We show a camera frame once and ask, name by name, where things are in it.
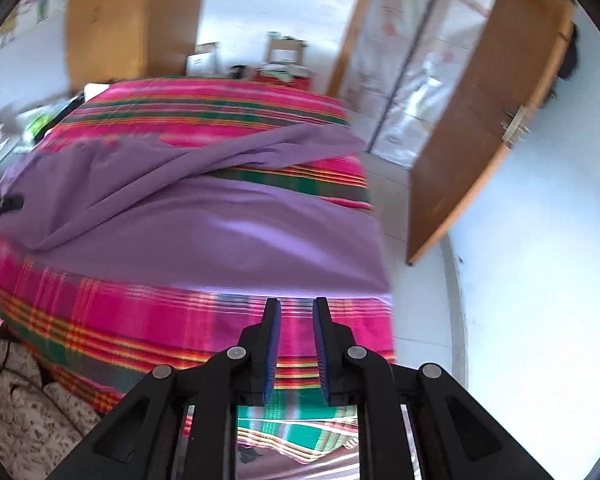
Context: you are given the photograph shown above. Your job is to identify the wooden wardrobe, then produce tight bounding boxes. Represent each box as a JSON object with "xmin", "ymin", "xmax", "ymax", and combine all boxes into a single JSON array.
[{"xmin": 65, "ymin": 0, "xmax": 211, "ymax": 86}]

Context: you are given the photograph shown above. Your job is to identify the metal door handle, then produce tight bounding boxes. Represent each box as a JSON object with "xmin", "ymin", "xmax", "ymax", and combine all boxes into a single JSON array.
[{"xmin": 500, "ymin": 105, "xmax": 531, "ymax": 148}]

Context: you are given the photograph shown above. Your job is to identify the clear plastic door curtain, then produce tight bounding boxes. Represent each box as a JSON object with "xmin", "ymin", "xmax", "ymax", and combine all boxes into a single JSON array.
[{"xmin": 337, "ymin": 0, "xmax": 503, "ymax": 168}]

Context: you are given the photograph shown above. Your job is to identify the red box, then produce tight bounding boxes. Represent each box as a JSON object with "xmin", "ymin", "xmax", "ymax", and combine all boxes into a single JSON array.
[{"xmin": 252, "ymin": 62, "xmax": 311, "ymax": 91}]

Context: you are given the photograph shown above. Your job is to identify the white open box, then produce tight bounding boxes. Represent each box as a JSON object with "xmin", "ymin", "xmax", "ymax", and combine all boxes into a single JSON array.
[{"xmin": 187, "ymin": 42, "xmax": 221, "ymax": 78}]

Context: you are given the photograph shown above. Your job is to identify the purple fleece sweater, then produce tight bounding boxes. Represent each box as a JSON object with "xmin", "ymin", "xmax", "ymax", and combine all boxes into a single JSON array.
[{"xmin": 0, "ymin": 124, "xmax": 393, "ymax": 293}]

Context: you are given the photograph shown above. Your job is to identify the cardboard box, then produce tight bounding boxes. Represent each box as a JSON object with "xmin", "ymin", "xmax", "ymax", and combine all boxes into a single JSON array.
[{"xmin": 265, "ymin": 32, "xmax": 308, "ymax": 66}]

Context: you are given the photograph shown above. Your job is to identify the wooden door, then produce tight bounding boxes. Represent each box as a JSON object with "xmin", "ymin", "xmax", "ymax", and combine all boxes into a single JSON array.
[{"xmin": 407, "ymin": 0, "xmax": 576, "ymax": 266}]

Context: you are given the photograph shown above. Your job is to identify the pink plaid bed sheet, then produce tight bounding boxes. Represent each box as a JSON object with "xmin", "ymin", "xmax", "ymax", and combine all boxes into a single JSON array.
[{"xmin": 0, "ymin": 76, "xmax": 398, "ymax": 466}]

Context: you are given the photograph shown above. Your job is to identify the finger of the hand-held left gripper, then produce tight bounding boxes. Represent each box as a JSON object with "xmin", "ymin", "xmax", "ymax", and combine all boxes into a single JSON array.
[{"xmin": 0, "ymin": 194, "xmax": 25, "ymax": 221}]

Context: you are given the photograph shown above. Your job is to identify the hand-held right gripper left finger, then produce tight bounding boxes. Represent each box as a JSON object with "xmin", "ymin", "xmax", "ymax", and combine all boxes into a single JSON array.
[{"xmin": 45, "ymin": 297, "xmax": 282, "ymax": 480}]

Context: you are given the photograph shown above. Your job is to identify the cartoon couple wall sticker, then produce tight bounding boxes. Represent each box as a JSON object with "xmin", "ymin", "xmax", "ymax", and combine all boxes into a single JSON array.
[{"xmin": 0, "ymin": 0, "xmax": 66, "ymax": 46}]

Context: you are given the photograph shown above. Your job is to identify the black pole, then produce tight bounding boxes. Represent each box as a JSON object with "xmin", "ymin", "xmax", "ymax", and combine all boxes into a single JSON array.
[{"xmin": 372, "ymin": 0, "xmax": 451, "ymax": 151}]

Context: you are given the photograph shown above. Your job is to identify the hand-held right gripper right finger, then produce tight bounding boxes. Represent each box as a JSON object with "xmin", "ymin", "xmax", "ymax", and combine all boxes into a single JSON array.
[{"xmin": 312, "ymin": 296, "xmax": 556, "ymax": 480}]

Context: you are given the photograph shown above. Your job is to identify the green tissue pack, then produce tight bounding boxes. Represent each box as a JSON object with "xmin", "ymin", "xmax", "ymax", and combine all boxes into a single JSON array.
[{"xmin": 22, "ymin": 105, "xmax": 71, "ymax": 141}]

